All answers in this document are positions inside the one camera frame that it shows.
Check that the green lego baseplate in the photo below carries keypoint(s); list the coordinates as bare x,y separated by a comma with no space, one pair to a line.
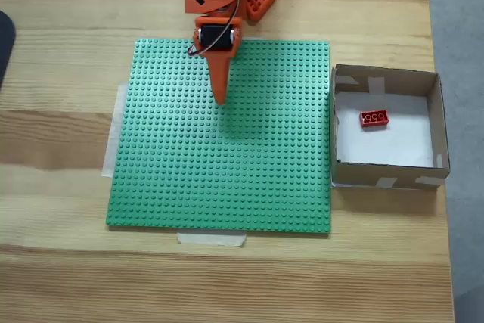
189,156

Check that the masking tape strip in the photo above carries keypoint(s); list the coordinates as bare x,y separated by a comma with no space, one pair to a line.
113,130
211,239

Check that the red lego block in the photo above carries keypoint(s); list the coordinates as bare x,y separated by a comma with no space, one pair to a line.
374,119

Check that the white paper box lining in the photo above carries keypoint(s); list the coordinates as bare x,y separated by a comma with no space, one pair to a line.
397,145

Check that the open cardboard box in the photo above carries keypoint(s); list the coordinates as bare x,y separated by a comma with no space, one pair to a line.
440,122

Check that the black rounded object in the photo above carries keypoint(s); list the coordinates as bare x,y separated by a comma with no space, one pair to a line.
5,47

